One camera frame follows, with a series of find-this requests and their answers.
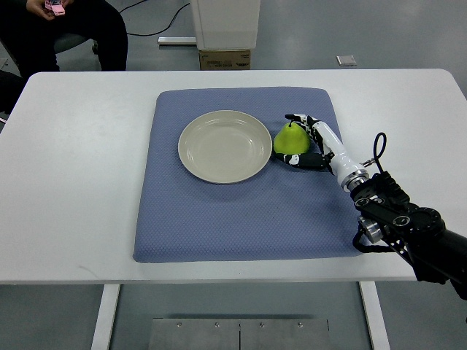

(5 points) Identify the grey metal floor plate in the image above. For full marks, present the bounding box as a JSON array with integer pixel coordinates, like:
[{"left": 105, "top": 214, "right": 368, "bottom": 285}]
[{"left": 148, "top": 318, "right": 333, "bottom": 349}]

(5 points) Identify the black floor cable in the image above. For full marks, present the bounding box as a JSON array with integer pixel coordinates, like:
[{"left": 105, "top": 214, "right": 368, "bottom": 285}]
[{"left": 115, "top": 0, "right": 193, "bottom": 37}]

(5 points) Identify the white table leg right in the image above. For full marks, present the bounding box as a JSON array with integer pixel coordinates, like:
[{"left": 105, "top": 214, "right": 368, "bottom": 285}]
[{"left": 358, "top": 281, "right": 390, "bottom": 350}]

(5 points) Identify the brown cardboard box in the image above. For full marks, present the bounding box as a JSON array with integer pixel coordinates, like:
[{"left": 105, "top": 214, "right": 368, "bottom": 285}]
[{"left": 198, "top": 50, "right": 251, "bottom": 71}]

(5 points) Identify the beige round plate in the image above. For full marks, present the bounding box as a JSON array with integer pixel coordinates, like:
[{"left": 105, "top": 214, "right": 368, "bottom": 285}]
[{"left": 178, "top": 110, "right": 272, "bottom": 184}]

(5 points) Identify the white table leg left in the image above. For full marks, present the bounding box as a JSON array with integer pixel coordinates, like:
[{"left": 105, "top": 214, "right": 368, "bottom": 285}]
[{"left": 90, "top": 284, "right": 120, "bottom": 350}]

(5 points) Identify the pink phone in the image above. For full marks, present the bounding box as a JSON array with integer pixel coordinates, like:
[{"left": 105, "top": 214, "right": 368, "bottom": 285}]
[{"left": 45, "top": 0, "right": 66, "bottom": 16}]

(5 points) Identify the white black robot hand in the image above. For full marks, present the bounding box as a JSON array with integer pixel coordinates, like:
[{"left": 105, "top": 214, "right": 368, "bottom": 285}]
[{"left": 273, "top": 114, "right": 369, "bottom": 192}]

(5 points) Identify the silver floor socket plate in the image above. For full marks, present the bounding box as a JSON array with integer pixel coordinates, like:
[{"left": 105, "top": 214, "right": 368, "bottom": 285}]
[{"left": 336, "top": 55, "right": 357, "bottom": 67}]

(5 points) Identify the seated person in black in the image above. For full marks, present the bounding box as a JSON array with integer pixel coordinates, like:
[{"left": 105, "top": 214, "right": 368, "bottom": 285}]
[{"left": 1, "top": 1, "right": 128, "bottom": 78}]

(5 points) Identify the white table leg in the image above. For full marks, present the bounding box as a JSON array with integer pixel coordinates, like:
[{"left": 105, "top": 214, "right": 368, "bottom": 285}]
[
  {"left": 90, "top": 284, "right": 120, "bottom": 350},
  {"left": 358, "top": 281, "right": 390, "bottom": 350}
]

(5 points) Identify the silver metal base rail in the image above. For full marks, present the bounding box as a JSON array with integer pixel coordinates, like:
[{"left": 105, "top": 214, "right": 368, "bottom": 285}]
[{"left": 158, "top": 36, "right": 197, "bottom": 46}]

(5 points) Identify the green pear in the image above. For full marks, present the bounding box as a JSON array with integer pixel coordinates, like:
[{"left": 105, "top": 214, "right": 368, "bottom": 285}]
[{"left": 273, "top": 121, "right": 311, "bottom": 155}]

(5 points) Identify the blue quilted mat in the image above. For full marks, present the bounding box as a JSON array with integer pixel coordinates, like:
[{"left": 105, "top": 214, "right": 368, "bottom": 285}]
[{"left": 133, "top": 87, "right": 358, "bottom": 263}]

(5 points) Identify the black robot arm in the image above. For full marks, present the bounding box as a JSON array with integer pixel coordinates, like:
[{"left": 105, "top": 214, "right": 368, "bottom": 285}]
[{"left": 350, "top": 132, "right": 466, "bottom": 300}]

